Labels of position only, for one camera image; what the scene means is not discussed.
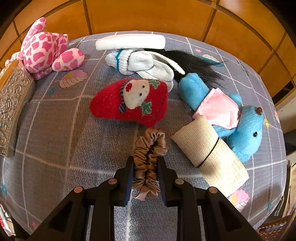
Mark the woven colourful basket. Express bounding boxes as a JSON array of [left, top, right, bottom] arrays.
[[258, 214, 295, 241]]

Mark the beige elastic bandage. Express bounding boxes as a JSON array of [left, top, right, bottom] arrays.
[[171, 115, 249, 197]]

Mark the red knitted Santa sock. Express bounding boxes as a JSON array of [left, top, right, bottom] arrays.
[[89, 79, 168, 128]]

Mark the ornate silver gold box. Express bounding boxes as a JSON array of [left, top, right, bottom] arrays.
[[1, 60, 36, 157]]

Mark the grey patterned bed sheet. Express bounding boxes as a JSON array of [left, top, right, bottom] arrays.
[[1, 34, 287, 233]]

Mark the pink white spotted plush toy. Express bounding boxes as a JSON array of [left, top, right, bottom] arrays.
[[5, 17, 85, 80]]

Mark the brown satin scrunchie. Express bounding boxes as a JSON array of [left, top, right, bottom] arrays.
[[132, 128, 168, 201]]

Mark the white rectangular sponge pad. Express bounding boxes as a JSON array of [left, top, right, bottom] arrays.
[[95, 34, 166, 50]]

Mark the white knitted socks blue stripe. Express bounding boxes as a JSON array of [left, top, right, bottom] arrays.
[[105, 49, 185, 91]]

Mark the blue plush teddy pink shirt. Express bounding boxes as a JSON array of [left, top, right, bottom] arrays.
[[178, 73, 264, 162]]

